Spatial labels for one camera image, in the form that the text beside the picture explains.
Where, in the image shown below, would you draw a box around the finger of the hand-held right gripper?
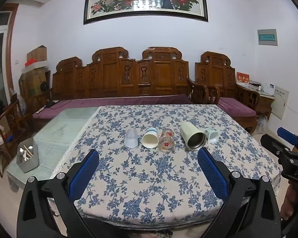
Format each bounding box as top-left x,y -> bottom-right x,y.
260,134 -> 291,156
277,127 -> 298,152

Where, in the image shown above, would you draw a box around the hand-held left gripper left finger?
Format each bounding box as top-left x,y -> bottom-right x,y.
17,149 -> 100,238

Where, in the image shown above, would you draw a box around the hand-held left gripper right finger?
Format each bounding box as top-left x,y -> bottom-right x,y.
197,147 -> 282,238

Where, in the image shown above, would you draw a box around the small pale green cup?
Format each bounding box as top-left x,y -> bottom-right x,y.
204,127 -> 220,144

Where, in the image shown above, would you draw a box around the pale green steel-lined cup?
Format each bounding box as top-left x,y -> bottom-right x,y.
180,121 -> 207,152

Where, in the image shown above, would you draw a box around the red flower print glass cup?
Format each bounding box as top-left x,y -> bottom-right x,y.
158,128 -> 176,153

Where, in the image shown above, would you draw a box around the frosted plastic cup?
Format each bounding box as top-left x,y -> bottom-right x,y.
124,128 -> 140,148

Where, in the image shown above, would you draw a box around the white blue-striped paper cup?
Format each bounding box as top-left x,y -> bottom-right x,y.
141,127 -> 159,149

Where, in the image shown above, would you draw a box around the person's right hand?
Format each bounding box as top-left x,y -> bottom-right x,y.
280,180 -> 298,222

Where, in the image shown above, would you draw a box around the clear plastic bag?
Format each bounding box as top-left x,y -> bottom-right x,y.
256,115 -> 269,133

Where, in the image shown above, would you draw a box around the white leaning board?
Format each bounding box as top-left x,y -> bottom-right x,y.
273,85 -> 290,120

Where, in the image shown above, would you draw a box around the wooden side cabinet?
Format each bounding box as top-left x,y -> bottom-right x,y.
238,83 -> 275,121

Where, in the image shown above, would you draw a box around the white electronic device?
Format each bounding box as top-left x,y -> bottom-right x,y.
262,83 -> 276,96

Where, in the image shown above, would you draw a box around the green glass top table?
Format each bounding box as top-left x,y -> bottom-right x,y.
6,107 -> 101,189

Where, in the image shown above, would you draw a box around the short purple seat cushion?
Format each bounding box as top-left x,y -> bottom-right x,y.
217,97 -> 257,118

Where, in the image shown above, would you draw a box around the grey plastic container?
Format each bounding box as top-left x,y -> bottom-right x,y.
16,137 -> 40,174

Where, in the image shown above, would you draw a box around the blue floral tablecloth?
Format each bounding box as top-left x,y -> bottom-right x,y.
49,104 -> 283,229

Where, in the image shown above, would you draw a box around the white items in container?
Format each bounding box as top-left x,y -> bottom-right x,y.
19,146 -> 34,161

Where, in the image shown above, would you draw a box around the red gift box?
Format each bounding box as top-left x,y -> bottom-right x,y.
236,72 -> 250,84

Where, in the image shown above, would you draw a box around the long purple seat cushion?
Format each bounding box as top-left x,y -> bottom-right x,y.
32,94 -> 194,129

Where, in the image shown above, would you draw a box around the carved wooden armchair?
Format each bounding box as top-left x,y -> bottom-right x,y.
195,51 -> 262,135

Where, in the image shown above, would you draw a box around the black fan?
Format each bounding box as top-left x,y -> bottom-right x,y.
39,80 -> 53,107

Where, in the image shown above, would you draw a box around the carved wooden sofa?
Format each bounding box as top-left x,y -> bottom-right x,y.
23,46 -> 209,132

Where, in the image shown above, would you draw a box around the large cardboard box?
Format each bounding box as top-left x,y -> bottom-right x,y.
20,66 -> 50,97

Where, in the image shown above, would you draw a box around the small cardboard box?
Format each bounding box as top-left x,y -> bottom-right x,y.
26,45 -> 48,63

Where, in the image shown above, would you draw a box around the framed floral painting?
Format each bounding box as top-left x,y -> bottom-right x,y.
83,0 -> 209,25

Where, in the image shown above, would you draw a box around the wooden chair frame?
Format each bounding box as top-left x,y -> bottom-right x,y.
0,99 -> 33,178

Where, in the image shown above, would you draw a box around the wall electrical panel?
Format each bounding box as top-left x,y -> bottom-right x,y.
257,29 -> 279,46

